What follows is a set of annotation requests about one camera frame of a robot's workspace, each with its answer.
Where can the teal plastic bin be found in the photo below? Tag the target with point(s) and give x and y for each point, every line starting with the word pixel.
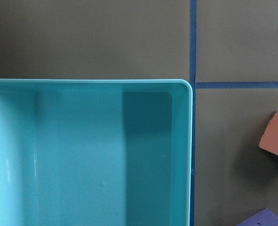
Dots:
pixel 95 152

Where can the purple foam block left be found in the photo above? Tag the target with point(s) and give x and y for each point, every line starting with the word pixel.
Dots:
pixel 263 218

